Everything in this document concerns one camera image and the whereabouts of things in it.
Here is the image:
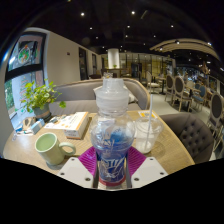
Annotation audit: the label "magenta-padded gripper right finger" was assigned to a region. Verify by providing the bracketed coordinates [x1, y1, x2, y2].
[125, 146, 169, 189]

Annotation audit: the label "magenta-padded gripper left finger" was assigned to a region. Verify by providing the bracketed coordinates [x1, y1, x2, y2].
[56, 146, 100, 189]

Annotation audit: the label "clear bottle with blue label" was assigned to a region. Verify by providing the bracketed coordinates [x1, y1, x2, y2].
[89, 77, 137, 187]

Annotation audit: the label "pale green mug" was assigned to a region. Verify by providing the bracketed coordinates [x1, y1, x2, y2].
[34, 131, 77, 166]

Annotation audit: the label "clear plastic cup with straw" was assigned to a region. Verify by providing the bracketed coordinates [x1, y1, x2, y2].
[134, 94, 164, 155]

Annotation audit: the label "white box with orange print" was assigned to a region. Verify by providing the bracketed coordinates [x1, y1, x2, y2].
[63, 111, 91, 140]

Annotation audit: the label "dark tufted chair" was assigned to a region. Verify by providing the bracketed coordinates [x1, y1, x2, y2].
[159, 112, 215, 165]

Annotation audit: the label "yellow leaflet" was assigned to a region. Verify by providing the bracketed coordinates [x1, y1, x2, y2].
[137, 110, 158, 120]

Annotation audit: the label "blue tissue pack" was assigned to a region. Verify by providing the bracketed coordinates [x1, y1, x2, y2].
[29, 118, 46, 135]

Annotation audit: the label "grey curved sofa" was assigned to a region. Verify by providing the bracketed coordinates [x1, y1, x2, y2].
[48, 77, 151, 116]

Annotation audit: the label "green potted plant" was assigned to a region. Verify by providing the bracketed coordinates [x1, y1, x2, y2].
[20, 78, 67, 121]

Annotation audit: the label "group of dining chairs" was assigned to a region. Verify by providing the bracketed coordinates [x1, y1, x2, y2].
[144, 71, 224, 151]

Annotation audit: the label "decorated window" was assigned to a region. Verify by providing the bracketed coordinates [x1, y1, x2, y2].
[3, 31, 48, 112]

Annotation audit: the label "ceiling lights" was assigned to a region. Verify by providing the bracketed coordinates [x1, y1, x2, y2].
[78, 9, 214, 48]

